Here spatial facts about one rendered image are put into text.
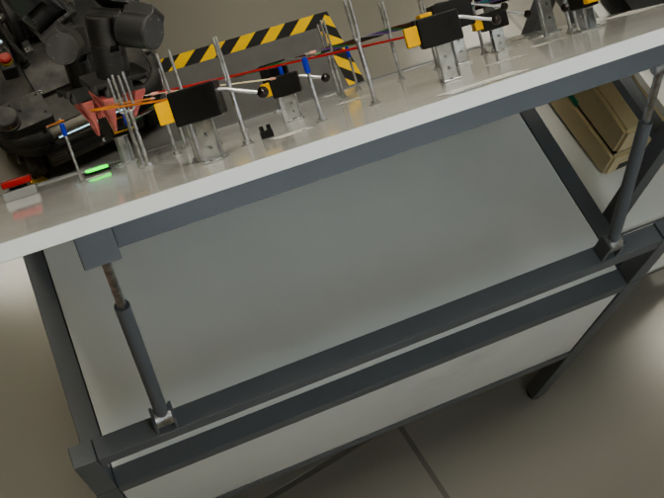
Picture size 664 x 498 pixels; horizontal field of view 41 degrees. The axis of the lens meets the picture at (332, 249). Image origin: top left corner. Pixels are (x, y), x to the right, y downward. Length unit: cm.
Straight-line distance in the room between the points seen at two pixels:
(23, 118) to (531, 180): 150
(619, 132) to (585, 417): 93
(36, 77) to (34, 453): 111
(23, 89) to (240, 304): 131
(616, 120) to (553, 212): 28
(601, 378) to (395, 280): 107
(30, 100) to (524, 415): 171
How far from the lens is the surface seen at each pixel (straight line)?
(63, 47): 165
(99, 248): 94
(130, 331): 128
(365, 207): 191
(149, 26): 149
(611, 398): 274
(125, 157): 166
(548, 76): 102
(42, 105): 278
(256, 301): 180
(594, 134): 221
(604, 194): 222
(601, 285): 194
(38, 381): 267
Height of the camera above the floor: 245
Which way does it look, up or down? 62 degrees down
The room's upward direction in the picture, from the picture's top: 7 degrees clockwise
